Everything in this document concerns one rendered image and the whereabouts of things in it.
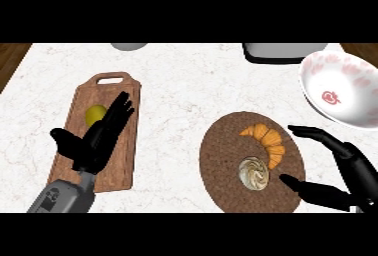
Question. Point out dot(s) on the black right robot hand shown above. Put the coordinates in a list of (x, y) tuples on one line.
[(362, 168)]

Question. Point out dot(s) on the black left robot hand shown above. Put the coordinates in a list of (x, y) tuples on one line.
[(101, 138)]

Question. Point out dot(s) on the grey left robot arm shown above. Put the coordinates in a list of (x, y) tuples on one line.
[(64, 196)]

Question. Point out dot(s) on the cream swirl cupcake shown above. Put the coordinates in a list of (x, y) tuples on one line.
[(254, 173)]

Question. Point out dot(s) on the white bowl with pink print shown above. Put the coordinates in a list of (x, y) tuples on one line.
[(344, 86)]

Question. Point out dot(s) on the round brown woven placemat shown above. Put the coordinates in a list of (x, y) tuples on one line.
[(231, 186)]

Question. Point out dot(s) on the brown wooden cutting board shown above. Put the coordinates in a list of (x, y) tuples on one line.
[(98, 133)]

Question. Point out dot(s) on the yellow lemon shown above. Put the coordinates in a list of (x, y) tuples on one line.
[(95, 114)]

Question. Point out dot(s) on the orange croissant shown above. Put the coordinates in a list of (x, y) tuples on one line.
[(271, 141)]

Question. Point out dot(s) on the grey round object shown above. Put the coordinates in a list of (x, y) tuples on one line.
[(129, 46)]

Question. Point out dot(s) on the grey and black appliance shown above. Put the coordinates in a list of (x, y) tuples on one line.
[(281, 51)]

